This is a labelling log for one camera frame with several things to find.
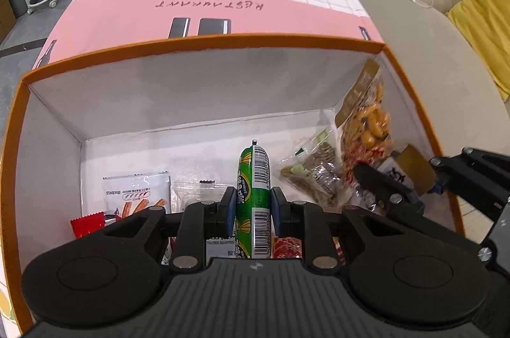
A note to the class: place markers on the white box with orange rim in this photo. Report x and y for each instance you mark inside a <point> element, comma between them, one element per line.
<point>199,91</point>

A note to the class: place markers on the grey spicy strip snack packet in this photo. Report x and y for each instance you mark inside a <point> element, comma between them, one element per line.
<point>135,194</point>

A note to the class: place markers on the clear snack packet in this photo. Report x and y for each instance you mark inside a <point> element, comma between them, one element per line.
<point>191,194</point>

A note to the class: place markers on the cardboard box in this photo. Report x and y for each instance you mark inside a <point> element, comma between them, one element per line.
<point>6,15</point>

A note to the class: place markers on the white snack packet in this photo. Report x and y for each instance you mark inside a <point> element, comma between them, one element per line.
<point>219,248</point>

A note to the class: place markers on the yellow nuts snack packet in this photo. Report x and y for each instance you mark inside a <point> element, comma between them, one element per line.
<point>366,122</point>

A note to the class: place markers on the yellow cushion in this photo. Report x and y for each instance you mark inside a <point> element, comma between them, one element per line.
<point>486,23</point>

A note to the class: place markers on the beige sofa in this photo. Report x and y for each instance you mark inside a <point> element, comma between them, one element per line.
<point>418,43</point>

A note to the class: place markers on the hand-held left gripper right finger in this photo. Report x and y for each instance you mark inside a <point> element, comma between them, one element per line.
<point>276,212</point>

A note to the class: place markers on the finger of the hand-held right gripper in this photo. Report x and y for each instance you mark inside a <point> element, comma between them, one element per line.
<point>378,186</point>
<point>440,184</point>

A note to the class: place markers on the green sausage stick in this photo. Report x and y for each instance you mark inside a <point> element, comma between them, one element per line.
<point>255,178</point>

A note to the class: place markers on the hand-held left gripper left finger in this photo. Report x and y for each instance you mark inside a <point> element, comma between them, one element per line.
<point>229,208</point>

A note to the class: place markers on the red orange snack packet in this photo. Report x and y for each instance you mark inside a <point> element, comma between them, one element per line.
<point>85,225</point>

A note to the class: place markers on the brown yellow snack packet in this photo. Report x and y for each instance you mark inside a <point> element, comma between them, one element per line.
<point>414,164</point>

